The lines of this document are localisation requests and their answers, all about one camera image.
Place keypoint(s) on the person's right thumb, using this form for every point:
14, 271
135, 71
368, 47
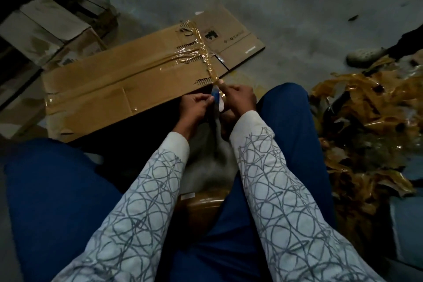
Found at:
227, 101

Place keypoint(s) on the person's left forearm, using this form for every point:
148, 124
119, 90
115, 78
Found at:
138, 212

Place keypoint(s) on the flattened brown cardboard box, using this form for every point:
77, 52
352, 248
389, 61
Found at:
132, 73

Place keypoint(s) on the person's right forearm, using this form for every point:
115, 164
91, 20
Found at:
284, 199

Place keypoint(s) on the pile of brown tape scraps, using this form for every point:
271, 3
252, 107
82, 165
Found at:
370, 120

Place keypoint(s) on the blue utility knife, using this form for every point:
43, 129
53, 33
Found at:
216, 96

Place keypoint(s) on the grey cloth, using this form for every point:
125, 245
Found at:
208, 156

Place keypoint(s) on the blue plastic bin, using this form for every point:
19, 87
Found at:
408, 219

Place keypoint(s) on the person's left thumb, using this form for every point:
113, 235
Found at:
204, 96

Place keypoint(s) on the person's left leg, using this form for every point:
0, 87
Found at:
56, 205

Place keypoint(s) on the clear peeled tape strip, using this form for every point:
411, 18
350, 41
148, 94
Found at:
203, 50

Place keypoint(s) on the closed cardboard box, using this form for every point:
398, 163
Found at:
46, 29

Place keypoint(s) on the person's right leg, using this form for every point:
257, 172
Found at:
297, 133

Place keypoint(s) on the person's left hand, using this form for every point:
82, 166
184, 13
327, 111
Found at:
191, 111

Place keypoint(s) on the person's right hand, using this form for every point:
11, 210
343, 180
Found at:
241, 100

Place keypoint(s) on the dark cardboard box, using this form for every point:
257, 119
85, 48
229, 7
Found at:
89, 1

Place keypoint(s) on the person's leg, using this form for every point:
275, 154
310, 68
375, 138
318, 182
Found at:
408, 42
56, 205
297, 133

